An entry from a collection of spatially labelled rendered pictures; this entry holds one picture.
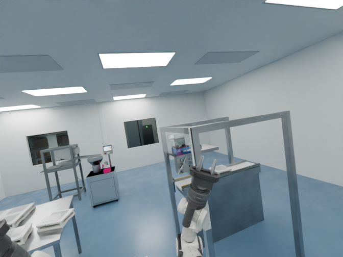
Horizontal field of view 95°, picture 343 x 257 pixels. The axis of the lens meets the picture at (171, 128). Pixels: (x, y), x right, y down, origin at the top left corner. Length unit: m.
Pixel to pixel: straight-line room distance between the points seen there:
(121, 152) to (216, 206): 5.04
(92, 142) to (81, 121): 0.90
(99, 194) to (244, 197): 3.16
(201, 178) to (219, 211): 1.98
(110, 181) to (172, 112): 4.16
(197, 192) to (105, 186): 3.74
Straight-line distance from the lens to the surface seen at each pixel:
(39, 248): 2.05
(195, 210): 0.74
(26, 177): 7.73
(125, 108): 6.83
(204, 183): 0.68
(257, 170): 2.82
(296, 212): 2.35
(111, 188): 4.33
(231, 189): 2.63
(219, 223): 2.70
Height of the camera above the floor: 1.81
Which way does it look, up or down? 3 degrees down
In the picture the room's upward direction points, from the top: 8 degrees counter-clockwise
